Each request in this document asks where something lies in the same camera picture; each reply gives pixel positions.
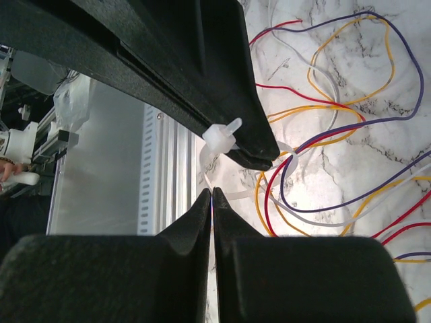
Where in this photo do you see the purple long wire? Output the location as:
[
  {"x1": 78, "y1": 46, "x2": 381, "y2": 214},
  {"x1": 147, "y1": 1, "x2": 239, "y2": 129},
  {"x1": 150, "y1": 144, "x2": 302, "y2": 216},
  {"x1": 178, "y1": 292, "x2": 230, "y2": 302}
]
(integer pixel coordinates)
[{"x1": 248, "y1": 10, "x2": 431, "y2": 262}]

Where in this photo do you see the grey loose wire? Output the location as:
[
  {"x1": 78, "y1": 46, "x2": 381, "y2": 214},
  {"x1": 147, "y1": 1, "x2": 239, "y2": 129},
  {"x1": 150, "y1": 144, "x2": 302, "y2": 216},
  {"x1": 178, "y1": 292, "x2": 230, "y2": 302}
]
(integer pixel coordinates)
[{"x1": 255, "y1": 0, "x2": 431, "y2": 227}]

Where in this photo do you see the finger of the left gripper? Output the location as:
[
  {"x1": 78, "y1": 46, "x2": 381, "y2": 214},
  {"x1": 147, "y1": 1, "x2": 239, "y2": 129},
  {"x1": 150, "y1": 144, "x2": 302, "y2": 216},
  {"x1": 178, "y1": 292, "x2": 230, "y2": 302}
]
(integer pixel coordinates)
[
  {"x1": 76, "y1": 1, "x2": 279, "y2": 160},
  {"x1": 1, "y1": 1, "x2": 272, "y2": 170}
]

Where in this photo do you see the bystander hand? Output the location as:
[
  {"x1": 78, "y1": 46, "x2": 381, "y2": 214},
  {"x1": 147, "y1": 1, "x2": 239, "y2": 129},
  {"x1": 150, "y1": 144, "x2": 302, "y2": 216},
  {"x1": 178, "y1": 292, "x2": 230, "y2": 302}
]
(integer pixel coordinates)
[{"x1": 1, "y1": 160, "x2": 23, "y2": 182}]

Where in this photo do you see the grey slotted cable duct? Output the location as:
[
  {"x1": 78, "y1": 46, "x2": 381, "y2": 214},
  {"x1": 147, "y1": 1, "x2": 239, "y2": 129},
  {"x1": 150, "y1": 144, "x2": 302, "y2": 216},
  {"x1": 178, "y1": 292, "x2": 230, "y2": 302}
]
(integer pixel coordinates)
[{"x1": 137, "y1": 104, "x2": 159, "y2": 236}]

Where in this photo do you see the red long wire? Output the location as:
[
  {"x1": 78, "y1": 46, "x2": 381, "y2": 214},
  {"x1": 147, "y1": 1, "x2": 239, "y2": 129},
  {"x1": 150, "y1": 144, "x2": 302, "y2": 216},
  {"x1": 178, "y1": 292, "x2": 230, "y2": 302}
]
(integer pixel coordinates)
[{"x1": 248, "y1": 19, "x2": 431, "y2": 246}]

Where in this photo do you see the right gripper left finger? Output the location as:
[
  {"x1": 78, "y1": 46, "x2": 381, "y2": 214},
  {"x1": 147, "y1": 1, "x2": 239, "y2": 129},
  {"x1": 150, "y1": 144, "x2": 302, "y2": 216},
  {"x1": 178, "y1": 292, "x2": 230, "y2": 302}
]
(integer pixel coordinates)
[{"x1": 1, "y1": 189, "x2": 211, "y2": 322}]

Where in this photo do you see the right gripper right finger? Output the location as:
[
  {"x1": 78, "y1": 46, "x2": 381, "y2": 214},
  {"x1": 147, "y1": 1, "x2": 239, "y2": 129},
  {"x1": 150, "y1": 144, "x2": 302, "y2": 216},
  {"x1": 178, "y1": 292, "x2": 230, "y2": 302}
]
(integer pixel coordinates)
[{"x1": 212, "y1": 188, "x2": 416, "y2": 322}]

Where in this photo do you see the aluminium front rail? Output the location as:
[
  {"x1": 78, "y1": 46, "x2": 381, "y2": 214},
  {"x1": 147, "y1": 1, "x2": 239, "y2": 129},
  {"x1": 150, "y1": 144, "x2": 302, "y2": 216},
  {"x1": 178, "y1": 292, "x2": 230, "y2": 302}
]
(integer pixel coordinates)
[{"x1": 154, "y1": 112, "x2": 197, "y2": 233}]

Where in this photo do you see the yellow loose wire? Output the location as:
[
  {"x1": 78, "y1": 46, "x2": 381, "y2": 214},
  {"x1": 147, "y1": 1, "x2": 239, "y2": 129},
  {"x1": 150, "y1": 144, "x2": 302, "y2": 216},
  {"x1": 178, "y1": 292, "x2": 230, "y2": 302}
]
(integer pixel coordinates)
[{"x1": 254, "y1": 15, "x2": 431, "y2": 314}]

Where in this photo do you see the white zip tie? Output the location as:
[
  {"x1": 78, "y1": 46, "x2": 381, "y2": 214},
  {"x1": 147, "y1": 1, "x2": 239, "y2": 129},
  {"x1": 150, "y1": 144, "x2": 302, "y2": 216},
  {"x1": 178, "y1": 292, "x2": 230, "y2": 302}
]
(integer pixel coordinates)
[{"x1": 199, "y1": 118, "x2": 299, "y2": 200}]

